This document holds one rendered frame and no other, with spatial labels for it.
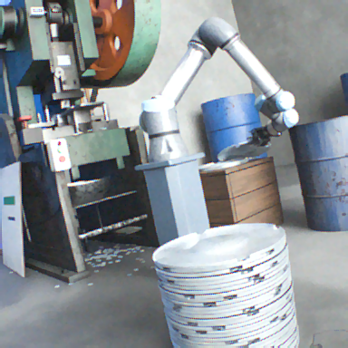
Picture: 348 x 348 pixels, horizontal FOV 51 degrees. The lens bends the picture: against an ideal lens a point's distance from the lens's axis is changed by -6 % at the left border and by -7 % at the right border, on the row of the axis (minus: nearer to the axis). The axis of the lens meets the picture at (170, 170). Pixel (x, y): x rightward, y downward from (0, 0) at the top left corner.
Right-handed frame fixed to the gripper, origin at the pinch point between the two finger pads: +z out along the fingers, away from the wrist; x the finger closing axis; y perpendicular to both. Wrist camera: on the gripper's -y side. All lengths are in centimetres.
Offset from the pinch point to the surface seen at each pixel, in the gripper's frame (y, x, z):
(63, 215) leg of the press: 95, 9, 20
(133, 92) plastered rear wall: -25, -114, 175
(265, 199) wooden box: 4.2, 29.1, 0.0
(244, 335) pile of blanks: 86, 56, -86
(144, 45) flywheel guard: 33, -69, 15
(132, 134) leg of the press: 50, -24, 27
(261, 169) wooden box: 3.4, 14.5, -3.6
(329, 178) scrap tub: -2.6, 30.3, -38.0
